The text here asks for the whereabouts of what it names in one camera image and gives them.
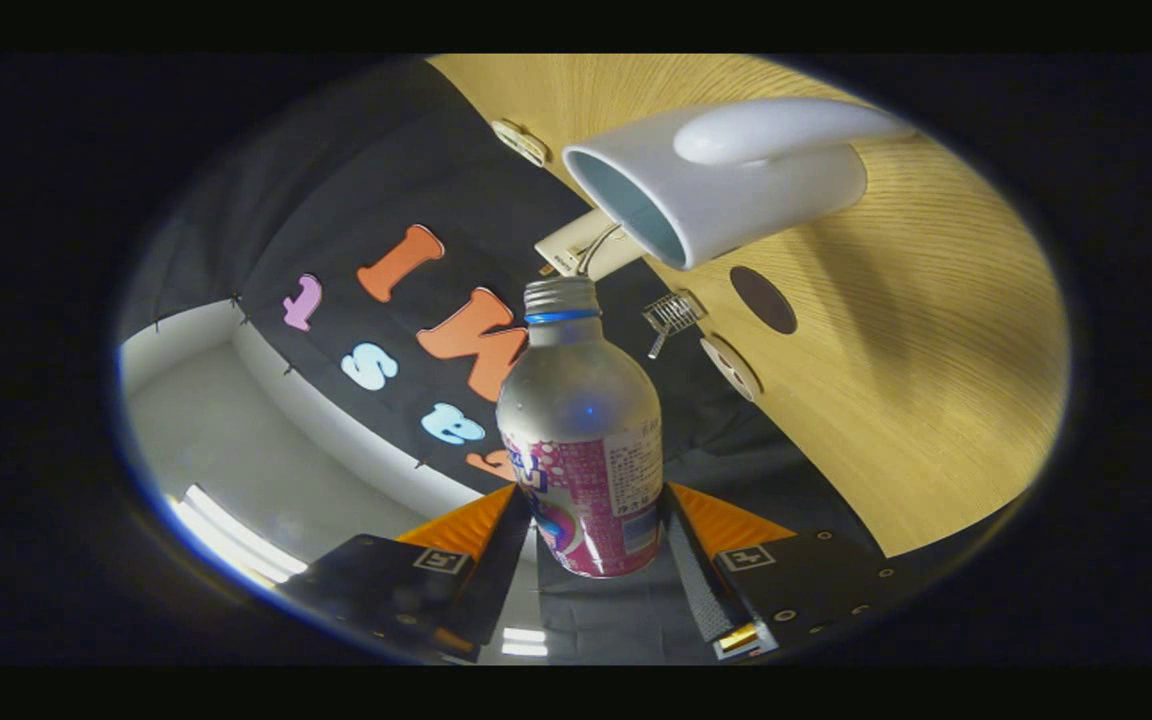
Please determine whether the white oval plate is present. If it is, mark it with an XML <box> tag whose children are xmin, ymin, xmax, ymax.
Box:
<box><xmin>700</xmin><ymin>335</ymin><xmax>764</xmax><ymax>403</ymax></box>

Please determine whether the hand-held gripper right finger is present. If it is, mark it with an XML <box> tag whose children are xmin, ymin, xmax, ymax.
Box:
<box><xmin>663</xmin><ymin>483</ymin><xmax>922</xmax><ymax>661</ymax></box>

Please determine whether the black backdrop cloth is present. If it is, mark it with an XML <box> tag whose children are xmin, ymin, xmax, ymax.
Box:
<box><xmin>116</xmin><ymin>60</ymin><xmax>887</xmax><ymax>666</ymax></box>

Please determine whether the white divided dish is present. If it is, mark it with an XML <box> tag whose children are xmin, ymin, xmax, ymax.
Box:
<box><xmin>491</xmin><ymin>119</ymin><xmax>549</xmax><ymax>168</ymax></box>

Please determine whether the dark brown round coaster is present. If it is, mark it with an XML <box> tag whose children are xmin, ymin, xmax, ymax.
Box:
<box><xmin>729</xmin><ymin>265</ymin><xmax>799</xmax><ymax>336</ymax></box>

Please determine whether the wooden table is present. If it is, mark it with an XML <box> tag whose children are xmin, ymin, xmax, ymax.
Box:
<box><xmin>426</xmin><ymin>54</ymin><xmax>1072</xmax><ymax>559</ymax></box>

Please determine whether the wire mesh utensil basket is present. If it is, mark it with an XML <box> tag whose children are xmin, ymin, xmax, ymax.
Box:
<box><xmin>642</xmin><ymin>290</ymin><xmax>709</xmax><ymax>359</ymax></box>

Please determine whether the white cup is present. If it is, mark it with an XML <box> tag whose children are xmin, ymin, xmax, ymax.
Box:
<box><xmin>562</xmin><ymin>97</ymin><xmax>917</xmax><ymax>271</ymax></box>

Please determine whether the white toaster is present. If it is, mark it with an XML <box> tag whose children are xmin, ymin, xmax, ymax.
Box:
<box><xmin>534</xmin><ymin>207</ymin><xmax>647</xmax><ymax>281</ymax></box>

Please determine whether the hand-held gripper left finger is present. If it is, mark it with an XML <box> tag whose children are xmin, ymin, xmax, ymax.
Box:
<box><xmin>281</xmin><ymin>484</ymin><xmax>534</xmax><ymax>663</ymax></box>

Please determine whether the silver juice bottle red label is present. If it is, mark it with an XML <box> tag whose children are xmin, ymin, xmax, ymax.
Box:
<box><xmin>496</xmin><ymin>277</ymin><xmax>665</xmax><ymax>579</ymax></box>

